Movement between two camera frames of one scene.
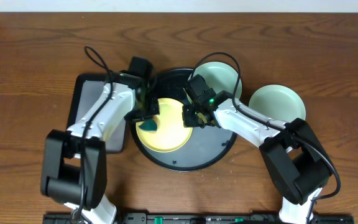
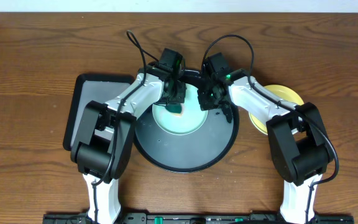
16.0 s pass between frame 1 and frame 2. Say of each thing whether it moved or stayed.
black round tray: stayed
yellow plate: moved
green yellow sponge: moved
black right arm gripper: moved
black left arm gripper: moved
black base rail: stayed
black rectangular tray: stayed
